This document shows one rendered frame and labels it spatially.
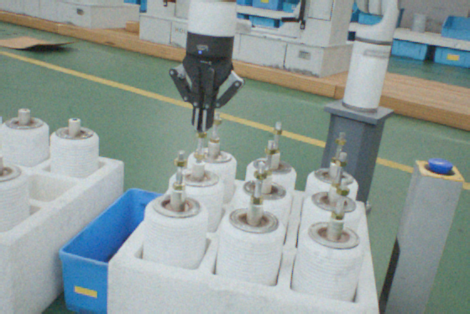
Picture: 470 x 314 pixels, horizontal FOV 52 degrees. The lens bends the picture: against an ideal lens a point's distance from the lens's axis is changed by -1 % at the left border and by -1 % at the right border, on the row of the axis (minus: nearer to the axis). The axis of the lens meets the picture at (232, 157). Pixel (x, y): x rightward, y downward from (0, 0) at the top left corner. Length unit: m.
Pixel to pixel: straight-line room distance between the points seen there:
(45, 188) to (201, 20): 0.49
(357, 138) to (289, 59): 1.79
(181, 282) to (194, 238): 0.07
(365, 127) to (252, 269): 0.65
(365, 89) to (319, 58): 1.68
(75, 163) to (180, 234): 0.37
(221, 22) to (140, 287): 0.41
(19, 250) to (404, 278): 0.66
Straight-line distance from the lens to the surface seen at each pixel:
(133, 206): 1.13
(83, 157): 1.02
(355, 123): 1.28
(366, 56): 1.27
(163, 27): 3.57
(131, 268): 0.74
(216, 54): 0.76
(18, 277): 0.85
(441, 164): 0.90
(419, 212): 0.90
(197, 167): 0.84
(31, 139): 1.07
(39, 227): 0.86
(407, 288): 0.97
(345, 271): 0.71
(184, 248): 0.73
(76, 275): 0.90
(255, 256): 0.71
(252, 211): 0.71
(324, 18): 2.99
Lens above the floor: 0.59
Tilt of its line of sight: 20 degrees down
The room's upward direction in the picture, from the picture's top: 7 degrees clockwise
